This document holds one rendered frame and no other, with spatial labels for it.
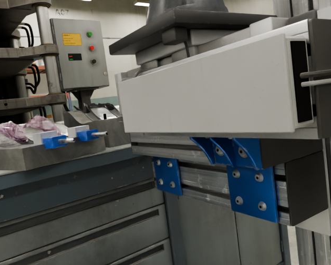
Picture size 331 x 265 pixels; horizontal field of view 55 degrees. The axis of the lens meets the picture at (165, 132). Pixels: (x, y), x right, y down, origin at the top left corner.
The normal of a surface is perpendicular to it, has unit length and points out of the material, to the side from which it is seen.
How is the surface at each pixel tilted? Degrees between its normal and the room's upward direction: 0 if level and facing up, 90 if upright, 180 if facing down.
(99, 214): 90
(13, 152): 90
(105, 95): 90
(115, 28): 90
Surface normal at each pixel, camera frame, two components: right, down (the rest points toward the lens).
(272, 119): -0.83, 0.16
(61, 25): 0.60, -0.01
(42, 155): 0.80, -0.06
